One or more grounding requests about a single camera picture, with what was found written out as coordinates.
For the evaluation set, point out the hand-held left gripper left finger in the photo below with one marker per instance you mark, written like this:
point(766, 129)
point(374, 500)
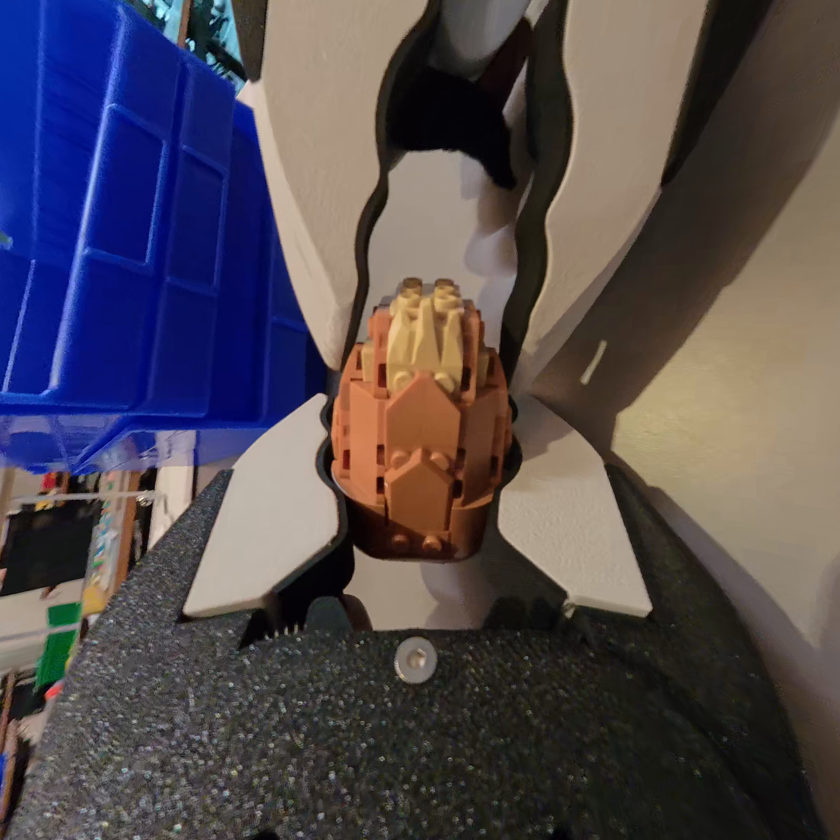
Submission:
point(275, 525)

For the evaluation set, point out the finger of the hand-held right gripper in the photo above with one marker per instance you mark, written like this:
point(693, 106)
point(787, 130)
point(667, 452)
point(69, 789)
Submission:
point(610, 131)
point(321, 131)

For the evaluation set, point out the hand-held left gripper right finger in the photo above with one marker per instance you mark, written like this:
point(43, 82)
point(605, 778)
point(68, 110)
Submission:
point(571, 525)

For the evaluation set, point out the orange and tan toy segment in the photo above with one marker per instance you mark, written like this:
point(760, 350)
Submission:
point(420, 446)

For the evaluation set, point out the person's left hand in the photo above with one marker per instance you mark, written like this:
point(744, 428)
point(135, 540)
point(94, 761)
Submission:
point(358, 613)

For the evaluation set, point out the white base board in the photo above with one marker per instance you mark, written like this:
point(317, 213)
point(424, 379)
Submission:
point(174, 499)

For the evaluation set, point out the blue plastic bin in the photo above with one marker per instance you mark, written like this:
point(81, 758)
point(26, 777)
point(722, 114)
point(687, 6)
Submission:
point(131, 262)

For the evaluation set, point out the black monitor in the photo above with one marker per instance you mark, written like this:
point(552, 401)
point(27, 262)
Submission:
point(46, 551)

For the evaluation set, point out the green storage bin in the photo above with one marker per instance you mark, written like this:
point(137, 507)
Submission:
point(62, 640)

